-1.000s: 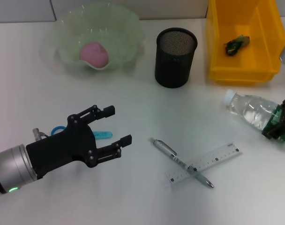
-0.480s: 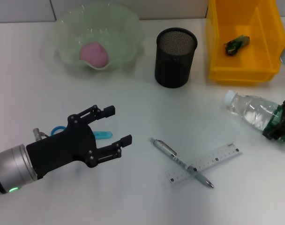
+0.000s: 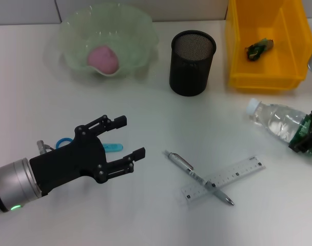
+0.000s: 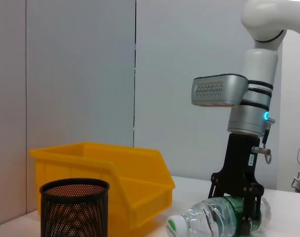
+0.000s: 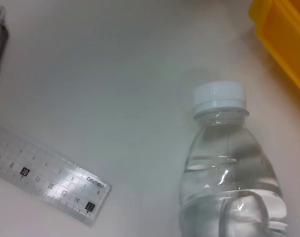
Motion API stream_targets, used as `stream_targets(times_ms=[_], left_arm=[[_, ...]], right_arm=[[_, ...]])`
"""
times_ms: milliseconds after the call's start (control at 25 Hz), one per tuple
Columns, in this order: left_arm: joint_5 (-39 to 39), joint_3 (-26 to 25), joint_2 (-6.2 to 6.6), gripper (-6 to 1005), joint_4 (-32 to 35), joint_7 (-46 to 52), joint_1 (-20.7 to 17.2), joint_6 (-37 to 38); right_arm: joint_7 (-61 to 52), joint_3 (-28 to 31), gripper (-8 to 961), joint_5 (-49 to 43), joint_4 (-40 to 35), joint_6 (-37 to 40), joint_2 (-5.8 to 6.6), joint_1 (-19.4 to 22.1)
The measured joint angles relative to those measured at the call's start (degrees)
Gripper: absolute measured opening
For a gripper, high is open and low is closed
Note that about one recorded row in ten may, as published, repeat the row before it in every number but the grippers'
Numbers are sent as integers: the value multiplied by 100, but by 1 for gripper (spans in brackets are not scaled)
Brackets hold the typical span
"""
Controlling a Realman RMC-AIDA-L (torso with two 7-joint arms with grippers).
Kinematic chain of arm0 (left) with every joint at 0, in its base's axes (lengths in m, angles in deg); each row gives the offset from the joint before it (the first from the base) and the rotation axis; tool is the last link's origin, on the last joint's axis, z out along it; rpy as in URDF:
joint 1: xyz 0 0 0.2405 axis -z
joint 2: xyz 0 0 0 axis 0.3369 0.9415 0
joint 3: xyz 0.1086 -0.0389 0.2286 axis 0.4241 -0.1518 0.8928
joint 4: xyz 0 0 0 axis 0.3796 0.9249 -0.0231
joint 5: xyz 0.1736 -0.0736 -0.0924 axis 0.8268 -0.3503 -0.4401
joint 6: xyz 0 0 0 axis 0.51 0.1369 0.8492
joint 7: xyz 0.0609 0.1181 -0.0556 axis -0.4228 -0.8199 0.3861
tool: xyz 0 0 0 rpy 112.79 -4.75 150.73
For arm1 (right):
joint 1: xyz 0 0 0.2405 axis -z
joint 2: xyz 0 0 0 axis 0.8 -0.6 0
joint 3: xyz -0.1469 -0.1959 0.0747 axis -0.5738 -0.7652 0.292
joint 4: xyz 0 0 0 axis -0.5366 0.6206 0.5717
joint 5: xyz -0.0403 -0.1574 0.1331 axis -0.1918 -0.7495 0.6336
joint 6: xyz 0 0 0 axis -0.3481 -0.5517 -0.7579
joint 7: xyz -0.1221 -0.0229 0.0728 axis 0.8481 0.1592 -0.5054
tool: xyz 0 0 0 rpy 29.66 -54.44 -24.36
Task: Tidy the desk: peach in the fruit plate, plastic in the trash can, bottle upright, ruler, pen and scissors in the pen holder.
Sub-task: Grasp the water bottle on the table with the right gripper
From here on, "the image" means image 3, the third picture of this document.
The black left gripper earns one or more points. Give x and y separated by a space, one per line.
68 161

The blue scissors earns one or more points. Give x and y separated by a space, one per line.
115 147

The transparent plastic ruler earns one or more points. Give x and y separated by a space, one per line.
238 174

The clear water bottle green label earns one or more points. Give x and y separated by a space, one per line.
276 120

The green silver plastic wrapper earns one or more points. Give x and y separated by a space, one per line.
258 48

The black mesh pen holder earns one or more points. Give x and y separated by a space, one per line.
189 71

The silver ballpoint pen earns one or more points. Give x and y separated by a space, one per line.
186 166

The green translucent fruit bowl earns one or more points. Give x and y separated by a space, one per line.
135 30

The yellow plastic bin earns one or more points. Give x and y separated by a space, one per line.
274 66

